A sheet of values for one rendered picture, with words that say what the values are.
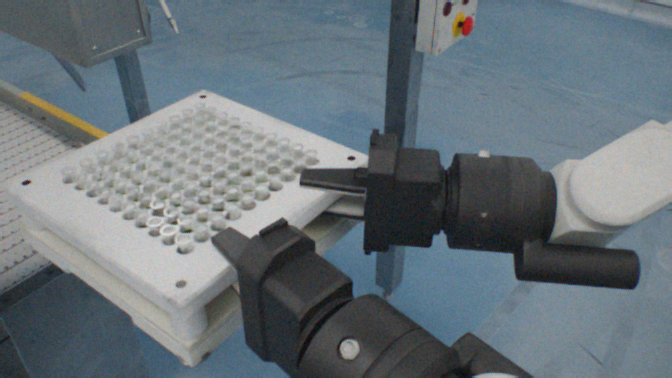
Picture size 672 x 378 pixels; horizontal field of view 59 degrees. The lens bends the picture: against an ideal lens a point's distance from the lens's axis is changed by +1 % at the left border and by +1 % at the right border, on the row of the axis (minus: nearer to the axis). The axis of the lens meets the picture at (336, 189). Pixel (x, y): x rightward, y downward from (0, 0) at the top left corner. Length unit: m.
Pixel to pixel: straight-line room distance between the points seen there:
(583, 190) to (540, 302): 1.38
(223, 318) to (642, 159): 0.36
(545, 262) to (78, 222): 0.39
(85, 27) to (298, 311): 0.51
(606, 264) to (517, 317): 1.29
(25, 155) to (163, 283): 0.65
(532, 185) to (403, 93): 0.86
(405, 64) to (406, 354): 1.01
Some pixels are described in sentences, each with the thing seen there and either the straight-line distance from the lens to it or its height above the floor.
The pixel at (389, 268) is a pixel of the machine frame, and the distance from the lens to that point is 1.68.
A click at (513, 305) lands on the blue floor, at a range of 1.85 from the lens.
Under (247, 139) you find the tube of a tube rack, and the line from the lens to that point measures 0.60.
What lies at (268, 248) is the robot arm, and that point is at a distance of 0.40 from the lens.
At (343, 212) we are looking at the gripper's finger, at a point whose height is 0.98.
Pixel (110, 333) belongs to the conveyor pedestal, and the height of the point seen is 0.43.
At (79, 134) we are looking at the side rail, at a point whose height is 0.82.
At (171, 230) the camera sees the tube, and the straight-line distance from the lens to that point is 0.50.
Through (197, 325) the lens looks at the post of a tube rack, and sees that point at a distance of 0.47.
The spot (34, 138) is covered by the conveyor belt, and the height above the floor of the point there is 0.80.
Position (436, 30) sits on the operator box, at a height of 0.86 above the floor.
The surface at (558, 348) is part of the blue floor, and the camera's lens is 1.79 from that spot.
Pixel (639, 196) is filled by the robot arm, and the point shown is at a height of 1.04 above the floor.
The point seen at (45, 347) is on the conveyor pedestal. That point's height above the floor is 0.50.
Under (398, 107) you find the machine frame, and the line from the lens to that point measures 1.38.
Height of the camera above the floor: 1.32
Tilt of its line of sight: 37 degrees down
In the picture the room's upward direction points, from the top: straight up
